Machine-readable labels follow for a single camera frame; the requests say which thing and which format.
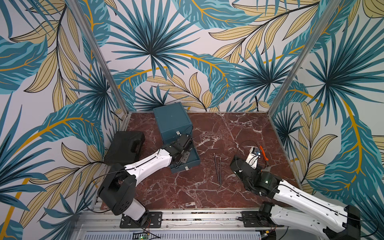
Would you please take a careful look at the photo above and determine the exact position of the teal bottom drawer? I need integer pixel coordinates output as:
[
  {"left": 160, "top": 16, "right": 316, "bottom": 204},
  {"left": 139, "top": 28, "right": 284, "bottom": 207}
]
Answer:
[{"left": 170, "top": 147, "right": 201, "bottom": 174}]

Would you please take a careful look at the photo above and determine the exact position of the teal drawer cabinet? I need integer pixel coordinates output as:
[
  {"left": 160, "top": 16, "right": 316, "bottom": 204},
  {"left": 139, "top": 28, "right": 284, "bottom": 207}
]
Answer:
[{"left": 153, "top": 102, "right": 193, "bottom": 144}]

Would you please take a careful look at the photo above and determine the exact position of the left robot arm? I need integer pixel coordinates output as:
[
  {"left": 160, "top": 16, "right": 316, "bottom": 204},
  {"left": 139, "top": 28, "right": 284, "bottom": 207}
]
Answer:
[{"left": 98, "top": 134, "right": 194, "bottom": 226}]

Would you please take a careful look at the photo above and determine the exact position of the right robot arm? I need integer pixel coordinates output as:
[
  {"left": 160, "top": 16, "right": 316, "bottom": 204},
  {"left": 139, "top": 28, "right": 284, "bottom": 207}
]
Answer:
[{"left": 230, "top": 156, "right": 361, "bottom": 240}]

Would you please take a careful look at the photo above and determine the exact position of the brown pencil right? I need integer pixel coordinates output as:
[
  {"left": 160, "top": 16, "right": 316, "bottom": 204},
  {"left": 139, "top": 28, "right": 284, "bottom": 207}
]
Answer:
[{"left": 214, "top": 153, "right": 220, "bottom": 183}]

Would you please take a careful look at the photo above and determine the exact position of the black plastic case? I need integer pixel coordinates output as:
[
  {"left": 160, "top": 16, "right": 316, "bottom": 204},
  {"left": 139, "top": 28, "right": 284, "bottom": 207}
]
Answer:
[{"left": 104, "top": 131, "right": 145, "bottom": 166}]

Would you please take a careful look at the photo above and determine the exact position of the small circuit board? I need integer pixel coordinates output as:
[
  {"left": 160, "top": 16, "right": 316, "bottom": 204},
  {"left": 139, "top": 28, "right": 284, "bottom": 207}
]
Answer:
[{"left": 132, "top": 232, "right": 150, "bottom": 240}]

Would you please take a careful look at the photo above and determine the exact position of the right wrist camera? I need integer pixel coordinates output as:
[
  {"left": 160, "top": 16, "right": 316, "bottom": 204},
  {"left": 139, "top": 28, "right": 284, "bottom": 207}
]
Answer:
[{"left": 246, "top": 147, "right": 262, "bottom": 169}]

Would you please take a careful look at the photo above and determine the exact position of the orange handled tool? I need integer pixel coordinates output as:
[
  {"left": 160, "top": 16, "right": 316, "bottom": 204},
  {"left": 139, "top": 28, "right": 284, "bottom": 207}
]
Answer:
[{"left": 259, "top": 145, "right": 271, "bottom": 172}]

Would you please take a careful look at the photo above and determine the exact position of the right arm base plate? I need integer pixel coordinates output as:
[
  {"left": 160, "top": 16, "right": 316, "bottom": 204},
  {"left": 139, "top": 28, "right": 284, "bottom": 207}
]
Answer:
[{"left": 238, "top": 211, "right": 283, "bottom": 229}]

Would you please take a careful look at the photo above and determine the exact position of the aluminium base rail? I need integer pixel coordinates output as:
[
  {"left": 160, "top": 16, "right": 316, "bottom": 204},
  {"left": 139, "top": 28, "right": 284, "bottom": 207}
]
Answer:
[{"left": 68, "top": 209, "right": 331, "bottom": 240}]

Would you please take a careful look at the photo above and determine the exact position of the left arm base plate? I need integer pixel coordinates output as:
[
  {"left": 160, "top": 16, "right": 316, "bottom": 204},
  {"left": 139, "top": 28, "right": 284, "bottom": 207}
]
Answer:
[{"left": 120, "top": 212, "right": 163, "bottom": 229}]

